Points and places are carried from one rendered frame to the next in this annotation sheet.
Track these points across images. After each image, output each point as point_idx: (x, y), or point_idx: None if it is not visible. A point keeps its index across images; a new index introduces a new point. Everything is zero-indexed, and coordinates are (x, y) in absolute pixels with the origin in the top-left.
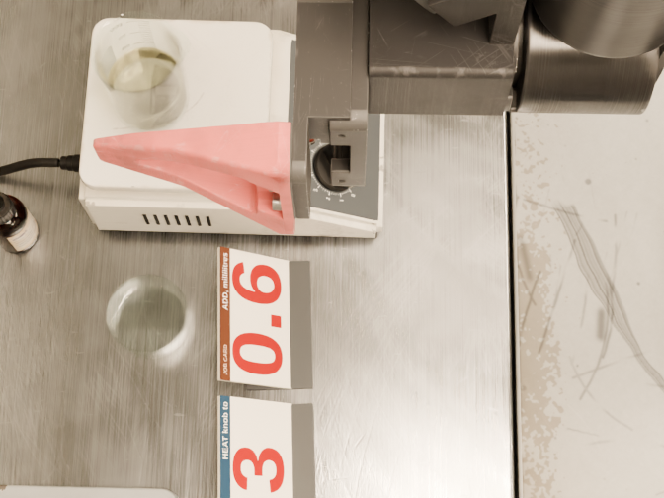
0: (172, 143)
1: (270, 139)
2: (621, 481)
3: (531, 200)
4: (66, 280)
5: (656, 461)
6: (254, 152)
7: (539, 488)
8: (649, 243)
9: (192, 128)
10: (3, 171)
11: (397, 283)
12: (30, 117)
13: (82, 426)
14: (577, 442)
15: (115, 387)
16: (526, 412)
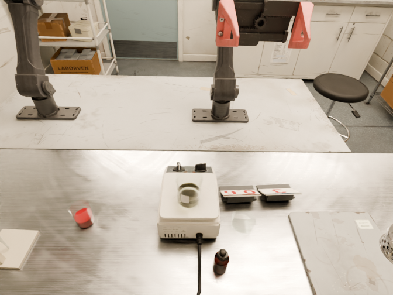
0: (308, 21)
1: (306, 3)
2: (258, 136)
3: (199, 147)
4: (233, 249)
5: (252, 131)
6: (309, 6)
7: (263, 147)
8: (207, 130)
9: (304, 17)
10: (200, 268)
11: (222, 170)
12: (176, 266)
13: (277, 240)
14: (252, 142)
15: (264, 232)
16: (248, 149)
